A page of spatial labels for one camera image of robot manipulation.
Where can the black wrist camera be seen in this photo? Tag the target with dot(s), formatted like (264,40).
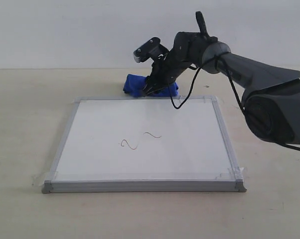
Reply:
(152,49)

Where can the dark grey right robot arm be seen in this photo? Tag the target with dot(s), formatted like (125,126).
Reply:
(271,99)

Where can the blue cloth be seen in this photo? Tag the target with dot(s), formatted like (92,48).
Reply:
(135,83)

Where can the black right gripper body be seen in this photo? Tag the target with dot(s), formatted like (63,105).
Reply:
(188,49)

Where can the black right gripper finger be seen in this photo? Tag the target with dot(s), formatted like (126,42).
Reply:
(148,90)
(161,91)

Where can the aluminium framed whiteboard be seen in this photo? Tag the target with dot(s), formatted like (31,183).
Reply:
(144,145)

